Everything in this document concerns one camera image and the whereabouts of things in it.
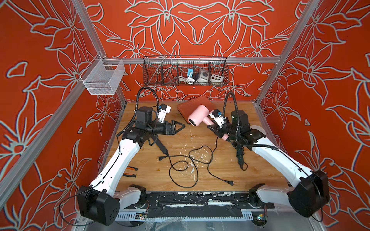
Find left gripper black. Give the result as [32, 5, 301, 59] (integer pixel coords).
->
[146, 119, 185, 137]

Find clear acrylic wall bin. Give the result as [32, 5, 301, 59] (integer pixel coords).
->
[80, 54, 126, 95]

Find pink hair dryer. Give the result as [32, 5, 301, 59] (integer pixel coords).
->
[188, 105, 226, 134]

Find green dryer black cord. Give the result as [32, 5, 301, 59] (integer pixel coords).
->
[236, 147, 249, 171]

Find white power strip cube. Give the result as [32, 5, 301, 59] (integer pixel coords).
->
[211, 74, 224, 85]

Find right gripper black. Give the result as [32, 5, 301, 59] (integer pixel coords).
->
[206, 118, 241, 140]

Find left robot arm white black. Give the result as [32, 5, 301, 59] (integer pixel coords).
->
[76, 99, 185, 226]

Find dark green hair dryer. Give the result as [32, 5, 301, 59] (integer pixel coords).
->
[236, 146, 245, 171]

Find pink dryer black cord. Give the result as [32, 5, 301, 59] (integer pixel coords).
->
[188, 137, 234, 186]

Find black hair dryer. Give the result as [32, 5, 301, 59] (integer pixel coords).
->
[155, 138, 169, 156]

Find black wire wall basket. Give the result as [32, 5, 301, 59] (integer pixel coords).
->
[143, 55, 229, 87]

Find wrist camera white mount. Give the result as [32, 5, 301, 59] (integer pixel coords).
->
[209, 109, 225, 128]
[158, 104, 171, 123]

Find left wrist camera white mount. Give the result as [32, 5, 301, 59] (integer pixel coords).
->
[158, 104, 171, 123]

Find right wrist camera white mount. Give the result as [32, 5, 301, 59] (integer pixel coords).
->
[209, 109, 225, 128]

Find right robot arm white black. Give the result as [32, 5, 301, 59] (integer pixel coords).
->
[210, 92, 330, 218]

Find orange plastic tool case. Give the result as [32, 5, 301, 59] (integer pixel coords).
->
[177, 96, 217, 125]

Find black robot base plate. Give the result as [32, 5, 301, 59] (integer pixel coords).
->
[116, 191, 275, 222]

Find orange handled pliers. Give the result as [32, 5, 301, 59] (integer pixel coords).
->
[122, 166, 138, 178]

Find white tape roll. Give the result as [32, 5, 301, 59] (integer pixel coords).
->
[250, 125, 266, 135]

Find blue white small box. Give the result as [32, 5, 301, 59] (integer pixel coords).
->
[187, 68, 194, 79]

